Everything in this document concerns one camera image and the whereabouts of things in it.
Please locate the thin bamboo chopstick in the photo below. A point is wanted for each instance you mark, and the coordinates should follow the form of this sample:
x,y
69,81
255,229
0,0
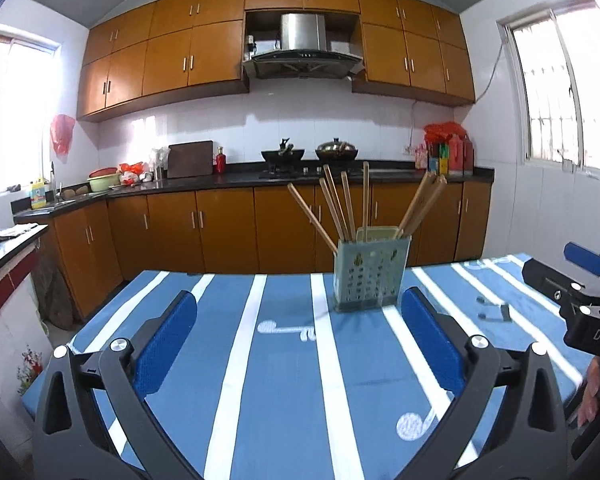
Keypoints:
x,y
439,187
408,224

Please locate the dark wooden cutting board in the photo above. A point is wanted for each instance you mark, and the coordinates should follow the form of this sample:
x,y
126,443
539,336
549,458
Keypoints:
x,y
188,160

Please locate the steel range hood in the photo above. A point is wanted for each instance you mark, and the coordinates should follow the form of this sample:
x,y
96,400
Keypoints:
x,y
303,44

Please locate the brown lower kitchen cabinets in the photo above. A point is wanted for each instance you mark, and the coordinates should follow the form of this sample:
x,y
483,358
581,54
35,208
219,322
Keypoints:
x,y
99,243

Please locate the blue white striped tablecloth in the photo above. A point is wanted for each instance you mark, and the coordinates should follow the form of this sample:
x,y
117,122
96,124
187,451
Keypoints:
x,y
273,383

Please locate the brown upper kitchen cabinets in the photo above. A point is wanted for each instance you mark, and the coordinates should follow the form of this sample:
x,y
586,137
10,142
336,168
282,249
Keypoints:
x,y
176,50

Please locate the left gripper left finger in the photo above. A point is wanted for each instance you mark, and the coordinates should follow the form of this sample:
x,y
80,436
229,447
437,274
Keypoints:
x,y
71,440

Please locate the green basin with red lid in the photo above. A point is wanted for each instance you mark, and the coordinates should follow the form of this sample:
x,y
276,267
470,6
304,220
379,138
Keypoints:
x,y
103,179

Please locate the red bottle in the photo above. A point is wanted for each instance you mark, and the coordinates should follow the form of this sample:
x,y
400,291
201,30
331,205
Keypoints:
x,y
220,161

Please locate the lidded wok on stove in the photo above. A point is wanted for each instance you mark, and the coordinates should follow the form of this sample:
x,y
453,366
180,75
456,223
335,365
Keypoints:
x,y
336,152

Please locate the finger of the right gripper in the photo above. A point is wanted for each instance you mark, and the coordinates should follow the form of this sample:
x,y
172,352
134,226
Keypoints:
x,y
571,296
583,258

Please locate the red bags and boxes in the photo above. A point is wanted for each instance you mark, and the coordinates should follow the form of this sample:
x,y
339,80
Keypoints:
x,y
446,149

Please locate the red plastic bag on wall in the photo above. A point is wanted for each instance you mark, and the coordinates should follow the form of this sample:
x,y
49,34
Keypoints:
x,y
61,133

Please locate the yellow detergent bottle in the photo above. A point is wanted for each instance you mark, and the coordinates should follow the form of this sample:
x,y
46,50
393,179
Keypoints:
x,y
38,194

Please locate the brown kitchen cabinets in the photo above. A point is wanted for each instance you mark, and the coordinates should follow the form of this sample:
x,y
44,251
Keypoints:
x,y
99,243
176,50

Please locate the black stone countertop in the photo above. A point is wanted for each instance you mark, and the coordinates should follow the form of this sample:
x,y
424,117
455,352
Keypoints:
x,y
243,175

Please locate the window with metal frame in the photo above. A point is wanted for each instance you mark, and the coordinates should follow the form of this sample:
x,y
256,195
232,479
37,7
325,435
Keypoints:
x,y
555,51

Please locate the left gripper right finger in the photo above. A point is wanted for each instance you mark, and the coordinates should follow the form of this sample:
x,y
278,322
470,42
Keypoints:
x,y
528,439

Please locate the green perforated utensil holder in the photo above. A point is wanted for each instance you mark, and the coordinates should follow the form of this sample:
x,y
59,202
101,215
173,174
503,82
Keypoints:
x,y
368,272

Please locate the person's right hand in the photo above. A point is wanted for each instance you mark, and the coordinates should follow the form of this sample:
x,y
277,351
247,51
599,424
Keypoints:
x,y
590,401

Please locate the black wok on stove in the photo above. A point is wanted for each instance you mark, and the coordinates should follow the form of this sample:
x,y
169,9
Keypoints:
x,y
286,153

